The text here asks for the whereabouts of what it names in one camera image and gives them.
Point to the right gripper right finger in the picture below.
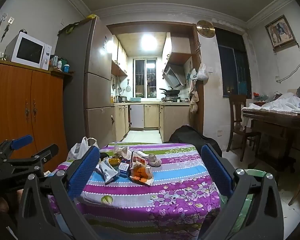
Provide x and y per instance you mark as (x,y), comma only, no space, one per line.
(265,216)

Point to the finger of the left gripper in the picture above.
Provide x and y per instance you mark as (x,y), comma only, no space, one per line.
(46,153)
(7,147)

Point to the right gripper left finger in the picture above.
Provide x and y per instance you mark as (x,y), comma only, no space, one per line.
(47,207)

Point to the white blue plastic wrapper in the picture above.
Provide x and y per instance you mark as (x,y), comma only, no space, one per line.
(105,169)

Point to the clear plastic bag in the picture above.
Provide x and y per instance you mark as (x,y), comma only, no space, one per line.
(122,152)

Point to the orange white snack wrapper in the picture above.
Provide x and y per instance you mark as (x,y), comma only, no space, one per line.
(140,171)

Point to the blue white medicine box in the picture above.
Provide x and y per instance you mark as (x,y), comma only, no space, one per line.
(124,167)

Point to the beige knitted rag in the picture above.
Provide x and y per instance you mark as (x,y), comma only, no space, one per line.
(151,159)

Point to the green lined trash bin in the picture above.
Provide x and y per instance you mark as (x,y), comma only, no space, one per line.
(245,208)

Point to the kitchen window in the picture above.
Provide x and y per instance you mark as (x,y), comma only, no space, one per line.
(145,78)

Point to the orange wooden cabinet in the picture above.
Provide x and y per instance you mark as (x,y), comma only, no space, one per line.
(31,103)

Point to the grey refrigerator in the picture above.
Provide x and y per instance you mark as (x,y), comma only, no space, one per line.
(86,97)

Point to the dark wooden dining table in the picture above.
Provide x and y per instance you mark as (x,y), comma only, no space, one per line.
(283,126)

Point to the white microwave oven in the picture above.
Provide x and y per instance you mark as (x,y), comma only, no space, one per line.
(27,50)

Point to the purple striped floral tablecloth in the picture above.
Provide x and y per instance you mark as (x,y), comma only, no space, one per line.
(182,201)

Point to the black cloth covered object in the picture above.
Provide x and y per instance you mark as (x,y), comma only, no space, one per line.
(188,135)

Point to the wooden chair by window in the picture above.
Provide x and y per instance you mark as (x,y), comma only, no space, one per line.
(237,102)

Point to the black wok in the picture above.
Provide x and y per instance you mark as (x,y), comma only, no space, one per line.
(171,92)

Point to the hanging white plastic bag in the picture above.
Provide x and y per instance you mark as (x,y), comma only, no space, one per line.
(202,74)

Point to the range hood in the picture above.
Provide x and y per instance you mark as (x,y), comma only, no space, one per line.
(174,75)

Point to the dark window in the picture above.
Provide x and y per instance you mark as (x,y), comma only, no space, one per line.
(236,77)

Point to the framed elephant picture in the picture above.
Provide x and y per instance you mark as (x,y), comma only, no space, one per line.
(280,33)

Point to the round brass wall clock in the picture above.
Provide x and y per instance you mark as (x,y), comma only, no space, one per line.
(205,28)

